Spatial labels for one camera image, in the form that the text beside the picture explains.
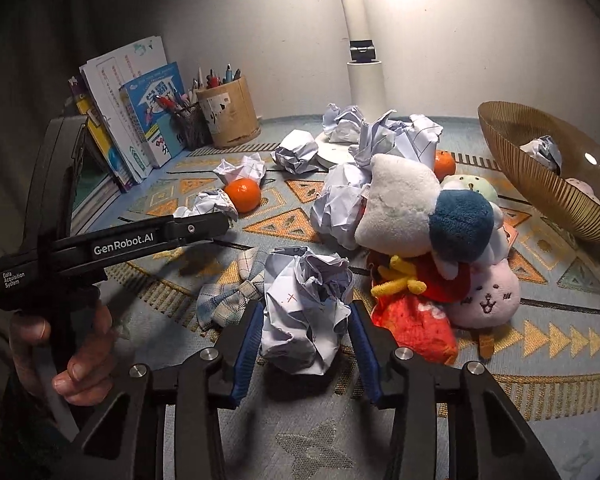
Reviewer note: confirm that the bamboo pen holder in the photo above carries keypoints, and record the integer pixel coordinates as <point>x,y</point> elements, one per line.
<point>229,113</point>

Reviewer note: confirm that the large crumpled paper ball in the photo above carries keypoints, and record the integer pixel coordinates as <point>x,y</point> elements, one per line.
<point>339,207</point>

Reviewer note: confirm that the patterned blue woven table mat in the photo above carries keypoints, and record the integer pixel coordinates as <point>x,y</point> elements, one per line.
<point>305,415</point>

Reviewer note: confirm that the white blue duck plush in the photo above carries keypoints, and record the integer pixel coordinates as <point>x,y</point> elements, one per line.
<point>431,234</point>

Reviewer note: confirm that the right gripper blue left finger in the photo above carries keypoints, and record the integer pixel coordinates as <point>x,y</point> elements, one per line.
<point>238,347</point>

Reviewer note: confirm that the three-face dango plush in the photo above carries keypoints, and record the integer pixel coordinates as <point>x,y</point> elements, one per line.
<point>494,292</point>

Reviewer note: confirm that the crumpled paper ball in bowl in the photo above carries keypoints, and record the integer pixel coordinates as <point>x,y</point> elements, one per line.
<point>545,151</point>

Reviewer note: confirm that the paper ball with red marks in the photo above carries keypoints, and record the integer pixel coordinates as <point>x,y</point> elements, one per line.
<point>307,305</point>

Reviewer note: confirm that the crumpled paper ball on lamp base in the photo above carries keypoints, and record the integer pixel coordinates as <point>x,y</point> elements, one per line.
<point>342,125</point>

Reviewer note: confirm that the golden ribbed glass bowl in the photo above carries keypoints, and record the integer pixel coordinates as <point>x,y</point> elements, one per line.
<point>571,198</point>

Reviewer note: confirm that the plaid fabric bow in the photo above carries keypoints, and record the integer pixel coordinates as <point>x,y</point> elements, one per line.
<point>224,304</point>

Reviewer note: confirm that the person's left hand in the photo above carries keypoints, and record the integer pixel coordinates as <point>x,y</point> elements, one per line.
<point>70,359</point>

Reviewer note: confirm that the crumpled paper ball centre back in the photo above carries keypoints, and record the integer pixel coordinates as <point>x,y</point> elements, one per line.
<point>415,140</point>

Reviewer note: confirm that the small paper ball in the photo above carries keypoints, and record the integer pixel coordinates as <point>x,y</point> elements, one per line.
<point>251,167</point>

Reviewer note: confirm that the orange mandarin by lamp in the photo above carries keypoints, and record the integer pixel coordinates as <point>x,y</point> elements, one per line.
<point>444,165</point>

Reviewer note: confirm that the red snack packet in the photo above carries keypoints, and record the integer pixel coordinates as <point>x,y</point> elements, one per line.
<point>415,321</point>

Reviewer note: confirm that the crumpled paper ball by gripper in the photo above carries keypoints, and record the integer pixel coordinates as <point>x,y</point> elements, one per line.
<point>208,202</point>

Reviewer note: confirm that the crumpled paper ball near lamp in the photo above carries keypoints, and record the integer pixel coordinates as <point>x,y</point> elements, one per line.
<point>296,152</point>

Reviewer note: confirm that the white desk lamp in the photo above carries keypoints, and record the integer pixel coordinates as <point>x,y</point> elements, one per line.
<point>366,75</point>

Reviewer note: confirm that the black mesh pen holder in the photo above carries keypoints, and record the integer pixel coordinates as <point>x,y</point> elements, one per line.
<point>191,125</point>

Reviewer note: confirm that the yellow cover book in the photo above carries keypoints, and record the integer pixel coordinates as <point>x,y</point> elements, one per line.
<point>99,133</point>

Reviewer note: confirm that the white cover book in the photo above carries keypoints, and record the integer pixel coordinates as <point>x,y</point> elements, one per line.
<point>105,76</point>

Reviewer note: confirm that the orange mandarin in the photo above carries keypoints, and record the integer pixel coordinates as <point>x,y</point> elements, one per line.
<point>444,165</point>
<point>244,193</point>

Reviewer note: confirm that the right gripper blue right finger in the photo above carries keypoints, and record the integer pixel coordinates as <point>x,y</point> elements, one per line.
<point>373,347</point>

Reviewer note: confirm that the blue cover book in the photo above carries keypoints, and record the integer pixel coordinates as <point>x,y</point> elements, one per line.
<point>148,99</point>

